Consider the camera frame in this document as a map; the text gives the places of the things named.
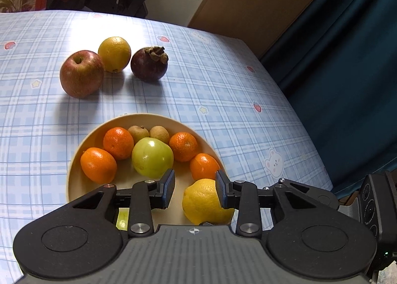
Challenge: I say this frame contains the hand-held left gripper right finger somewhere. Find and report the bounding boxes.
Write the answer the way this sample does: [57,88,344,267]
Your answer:
[215,170,325,236]

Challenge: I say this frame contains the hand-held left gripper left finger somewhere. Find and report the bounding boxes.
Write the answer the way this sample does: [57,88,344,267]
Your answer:
[73,169,176,239]

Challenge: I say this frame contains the brown wooden door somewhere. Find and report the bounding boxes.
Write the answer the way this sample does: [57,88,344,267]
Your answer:
[188,0,349,59]

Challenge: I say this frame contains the dark teal curtain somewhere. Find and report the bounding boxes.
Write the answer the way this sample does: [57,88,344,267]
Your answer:
[259,0,397,201]

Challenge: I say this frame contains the large green jujube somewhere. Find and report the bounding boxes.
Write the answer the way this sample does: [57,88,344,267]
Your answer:
[132,137,174,178]

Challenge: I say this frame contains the dark purple mangosteen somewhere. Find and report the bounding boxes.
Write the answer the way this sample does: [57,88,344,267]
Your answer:
[130,46,169,81]

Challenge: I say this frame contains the yellow lemon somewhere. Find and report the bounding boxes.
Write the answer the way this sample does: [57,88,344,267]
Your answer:
[182,178,235,226]

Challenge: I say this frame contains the small green jujube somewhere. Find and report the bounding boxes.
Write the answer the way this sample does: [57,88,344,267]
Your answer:
[116,208,130,230]

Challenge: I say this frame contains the red apple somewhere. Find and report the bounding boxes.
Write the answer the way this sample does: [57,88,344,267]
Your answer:
[60,50,105,99]

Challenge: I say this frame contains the blue plaid tablecloth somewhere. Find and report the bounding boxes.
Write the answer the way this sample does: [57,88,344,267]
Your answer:
[0,9,334,281]

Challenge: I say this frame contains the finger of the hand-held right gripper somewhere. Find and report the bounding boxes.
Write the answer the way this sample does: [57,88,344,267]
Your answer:
[264,177,339,210]

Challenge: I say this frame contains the beige round plate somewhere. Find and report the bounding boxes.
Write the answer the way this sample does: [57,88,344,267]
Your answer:
[66,113,222,229]

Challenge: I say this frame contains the large yellow orange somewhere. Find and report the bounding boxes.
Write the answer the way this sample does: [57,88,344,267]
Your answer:
[98,36,132,73]

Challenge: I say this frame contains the brown longan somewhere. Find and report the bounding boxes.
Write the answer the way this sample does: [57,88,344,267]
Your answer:
[149,126,170,145]
[128,125,150,145]

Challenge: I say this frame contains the small orange tangerine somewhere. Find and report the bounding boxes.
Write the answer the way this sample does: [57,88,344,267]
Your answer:
[103,127,135,160]
[189,153,221,181]
[169,132,199,162]
[80,147,118,184]

